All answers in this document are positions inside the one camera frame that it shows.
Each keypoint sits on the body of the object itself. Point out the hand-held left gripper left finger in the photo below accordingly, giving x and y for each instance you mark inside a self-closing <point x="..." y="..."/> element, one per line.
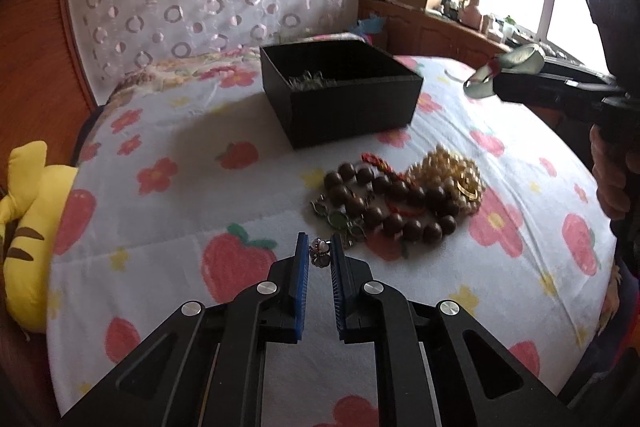
<point x="300" y="292"/>

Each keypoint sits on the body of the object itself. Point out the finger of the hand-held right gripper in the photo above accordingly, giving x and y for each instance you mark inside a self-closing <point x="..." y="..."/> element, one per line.
<point x="575" y="71"/>
<point x="540" y="89"/>

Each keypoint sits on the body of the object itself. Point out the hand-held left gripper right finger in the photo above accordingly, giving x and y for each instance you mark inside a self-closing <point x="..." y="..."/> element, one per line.
<point x="338" y="294"/>

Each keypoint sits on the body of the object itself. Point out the green jade bangle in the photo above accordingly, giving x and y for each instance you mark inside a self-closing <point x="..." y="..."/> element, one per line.
<point x="517" y="58"/>

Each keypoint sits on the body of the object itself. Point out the black cardboard box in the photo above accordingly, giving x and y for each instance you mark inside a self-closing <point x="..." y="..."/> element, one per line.
<point x="350" y="112"/>

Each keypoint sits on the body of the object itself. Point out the person's right hand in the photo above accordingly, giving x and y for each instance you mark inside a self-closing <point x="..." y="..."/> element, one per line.
<point x="612" y="177"/>

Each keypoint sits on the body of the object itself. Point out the wooden side cabinet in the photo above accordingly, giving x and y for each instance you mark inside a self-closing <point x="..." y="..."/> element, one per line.
<point x="430" y="32"/>

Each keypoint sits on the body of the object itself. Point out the strawberry print bedsheet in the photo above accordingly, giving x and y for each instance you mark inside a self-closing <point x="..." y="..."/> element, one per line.
<point x="200" y="187"/>

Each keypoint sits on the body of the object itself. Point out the blue bag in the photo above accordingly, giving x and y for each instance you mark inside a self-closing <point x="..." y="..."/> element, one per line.
<point x="370" y="26"/>

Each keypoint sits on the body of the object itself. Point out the floral blanket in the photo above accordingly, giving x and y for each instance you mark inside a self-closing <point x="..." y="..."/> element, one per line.
<point x="165" y="69"/>

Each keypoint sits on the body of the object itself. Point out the yellow plush toy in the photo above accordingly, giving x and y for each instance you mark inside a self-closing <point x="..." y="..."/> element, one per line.
<point x="35" y="217"/>

